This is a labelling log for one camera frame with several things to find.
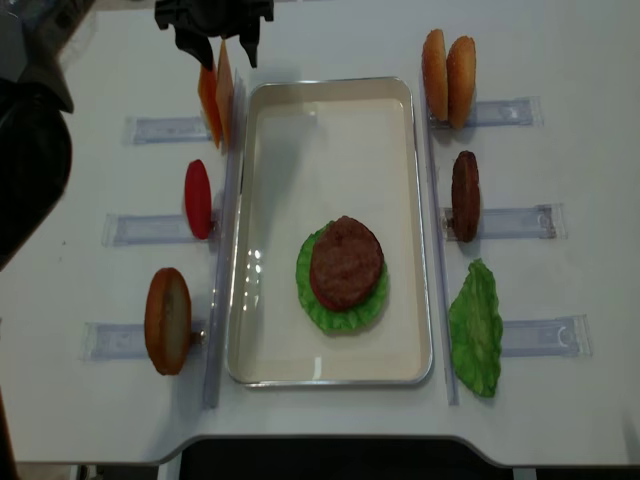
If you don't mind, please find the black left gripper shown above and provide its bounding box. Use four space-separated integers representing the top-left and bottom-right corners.
154 0 274 70

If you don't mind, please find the orange cheese slice front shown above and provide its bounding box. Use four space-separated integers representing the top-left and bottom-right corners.
216 40 234 149

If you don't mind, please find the orange cheese slice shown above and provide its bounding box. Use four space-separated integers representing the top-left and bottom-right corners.
216 40 234 149
198 66 223 148

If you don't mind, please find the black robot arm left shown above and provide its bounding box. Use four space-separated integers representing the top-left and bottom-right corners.
1 1 274 264

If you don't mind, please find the orange cheese slice back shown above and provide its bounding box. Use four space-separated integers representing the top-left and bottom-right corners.
198 66 223 148

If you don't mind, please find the clear cheese holder track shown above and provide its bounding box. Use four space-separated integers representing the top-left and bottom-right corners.
122 116 212 145

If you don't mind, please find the clear tomato holder track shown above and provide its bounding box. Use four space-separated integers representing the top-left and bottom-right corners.
102 214 216 247

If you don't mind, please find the brown meat patty in tray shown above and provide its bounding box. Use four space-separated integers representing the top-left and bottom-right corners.
309 216 384 309

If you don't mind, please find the brown meat patty upright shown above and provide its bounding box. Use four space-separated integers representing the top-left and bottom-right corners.
451 151 481 243

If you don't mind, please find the green lettuce leaf in tray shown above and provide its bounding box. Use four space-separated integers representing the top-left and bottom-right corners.
295 220 389 334

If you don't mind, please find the green lettuce leaf upright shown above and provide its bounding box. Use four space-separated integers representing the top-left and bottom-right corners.
449 258 503 398

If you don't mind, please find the clear lettuce holder track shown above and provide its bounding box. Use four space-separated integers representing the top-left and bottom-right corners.
502 315 592 358

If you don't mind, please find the silver metal tray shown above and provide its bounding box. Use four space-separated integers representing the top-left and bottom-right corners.
227 77 432 388

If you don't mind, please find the top bun slice left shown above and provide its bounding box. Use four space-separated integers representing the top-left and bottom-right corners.
422 29 448 121

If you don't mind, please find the bun slice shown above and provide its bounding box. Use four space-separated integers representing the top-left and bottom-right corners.
144 267 192 376
422 29 448 121
446 36 476 129

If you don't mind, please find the top bun slice right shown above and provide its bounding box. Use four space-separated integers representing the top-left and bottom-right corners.
446 36 476 129

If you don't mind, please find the clear right bun holder track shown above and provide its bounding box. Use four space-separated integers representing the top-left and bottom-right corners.
429 96 543 129

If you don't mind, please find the clear bun holder track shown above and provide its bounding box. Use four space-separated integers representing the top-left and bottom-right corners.
82 320 208 362
429 96 543 129

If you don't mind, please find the clear left bun holder track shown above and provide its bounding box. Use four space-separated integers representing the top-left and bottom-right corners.
82 320 208 362

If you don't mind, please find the clear patty holder track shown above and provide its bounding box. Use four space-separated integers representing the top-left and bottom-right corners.
439 202 566 241

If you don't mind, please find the clear left rack rail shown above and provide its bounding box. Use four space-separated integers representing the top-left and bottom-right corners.
203 74 247 409

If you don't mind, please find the clear rack rail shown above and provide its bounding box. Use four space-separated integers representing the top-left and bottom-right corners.
203 74 247 409
418 78 459 406

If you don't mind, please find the clear right rack rail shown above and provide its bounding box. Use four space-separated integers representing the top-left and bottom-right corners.
418 78 459 406

